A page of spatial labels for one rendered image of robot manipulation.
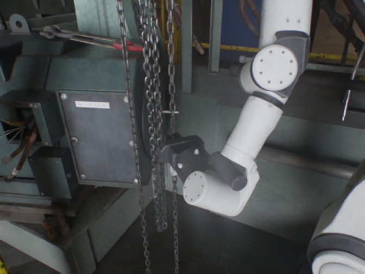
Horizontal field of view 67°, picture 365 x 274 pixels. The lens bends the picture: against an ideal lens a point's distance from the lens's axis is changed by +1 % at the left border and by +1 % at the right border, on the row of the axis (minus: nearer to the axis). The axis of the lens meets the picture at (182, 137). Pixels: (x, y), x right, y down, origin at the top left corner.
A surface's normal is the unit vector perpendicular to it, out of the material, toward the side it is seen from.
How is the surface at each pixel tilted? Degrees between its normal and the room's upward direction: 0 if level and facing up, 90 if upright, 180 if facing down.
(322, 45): 90
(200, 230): 0
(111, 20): 90
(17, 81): 45
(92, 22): 90
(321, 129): 90
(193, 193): 54
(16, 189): 62
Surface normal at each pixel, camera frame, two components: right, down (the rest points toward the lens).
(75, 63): -0.10, -0.26
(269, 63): 0.00, 0.07
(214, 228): 0.00, -0.87
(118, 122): -0.13, 0.49
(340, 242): -0.67, -0.36
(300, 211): -0.45, 0.45
